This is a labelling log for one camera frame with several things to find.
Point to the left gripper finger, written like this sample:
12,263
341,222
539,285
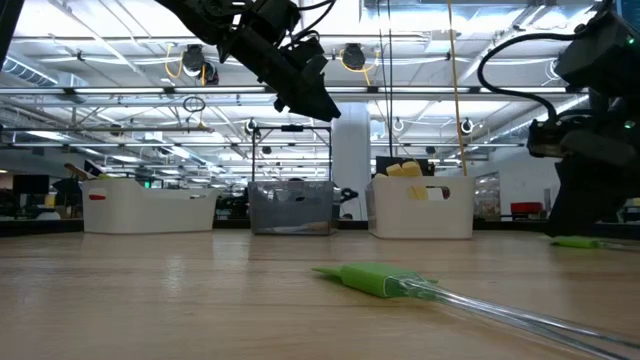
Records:
305,97

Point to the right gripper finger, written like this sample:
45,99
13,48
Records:
585,200

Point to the smoky translucent plastic bin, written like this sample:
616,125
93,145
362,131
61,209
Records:
290,215

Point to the white plastic bin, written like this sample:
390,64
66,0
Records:
150,210
400,220

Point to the dark wooden spoon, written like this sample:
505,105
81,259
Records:
80,171

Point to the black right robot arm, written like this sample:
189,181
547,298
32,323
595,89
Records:
605,55

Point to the white building pillar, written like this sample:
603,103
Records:
350,150

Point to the black background monitor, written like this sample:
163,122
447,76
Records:
427,167

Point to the black background rig frame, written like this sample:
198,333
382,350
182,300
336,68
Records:
292,128

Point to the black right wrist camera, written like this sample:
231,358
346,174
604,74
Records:
545,137

